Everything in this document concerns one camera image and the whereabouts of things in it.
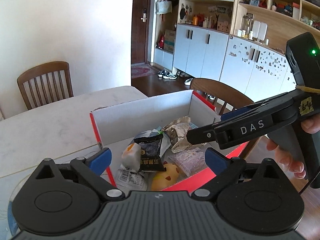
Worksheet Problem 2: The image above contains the yellow spotted toy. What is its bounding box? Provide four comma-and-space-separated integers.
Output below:
151, 163, 187, 191

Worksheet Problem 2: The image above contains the person right hand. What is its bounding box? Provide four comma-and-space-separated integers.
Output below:
266, 113, 320, 180

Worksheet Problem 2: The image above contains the pink snack packet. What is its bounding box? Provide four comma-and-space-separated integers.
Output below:
168, 147, 207, 177

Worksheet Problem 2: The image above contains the gold foil snack bag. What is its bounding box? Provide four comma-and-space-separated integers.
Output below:
161, 116, 191, 154

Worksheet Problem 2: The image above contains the near wooden chair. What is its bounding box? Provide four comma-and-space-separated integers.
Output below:
190, 78, 253, 115

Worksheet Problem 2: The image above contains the wooden chair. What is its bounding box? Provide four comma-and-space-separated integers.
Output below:
17, 61, 74, 110
190, 78, 253, 115

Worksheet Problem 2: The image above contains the white round bun toy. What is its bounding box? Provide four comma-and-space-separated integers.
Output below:
121, 142, 141, 172

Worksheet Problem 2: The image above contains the white printed snack wrapper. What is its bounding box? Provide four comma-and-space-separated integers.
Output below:
116, 165, 148, 191

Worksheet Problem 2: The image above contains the red white cardboard box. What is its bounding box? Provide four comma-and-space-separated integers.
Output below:
89, 89, 251, 193

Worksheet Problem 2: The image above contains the black seaweed snack packet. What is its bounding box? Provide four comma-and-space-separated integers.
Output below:
133, 134, 165, 172

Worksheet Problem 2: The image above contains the pair of sneakers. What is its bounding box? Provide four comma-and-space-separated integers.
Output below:
158, 69, 177, 80

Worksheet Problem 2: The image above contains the red patterned doormat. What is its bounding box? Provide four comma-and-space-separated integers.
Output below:
131, 64, 159, 79

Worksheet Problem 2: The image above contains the far wooden chair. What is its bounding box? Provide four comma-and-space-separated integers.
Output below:
17, 61, 74, 110

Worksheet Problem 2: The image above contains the white hanging bag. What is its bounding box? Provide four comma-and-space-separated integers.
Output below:
156, 0, 172, 15

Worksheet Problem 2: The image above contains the dark wooden door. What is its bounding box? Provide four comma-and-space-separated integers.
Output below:
131, 0, 150, 64

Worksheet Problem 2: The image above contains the white wall cabinet unit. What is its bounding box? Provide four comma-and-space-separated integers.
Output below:
151, 0, 319, 101

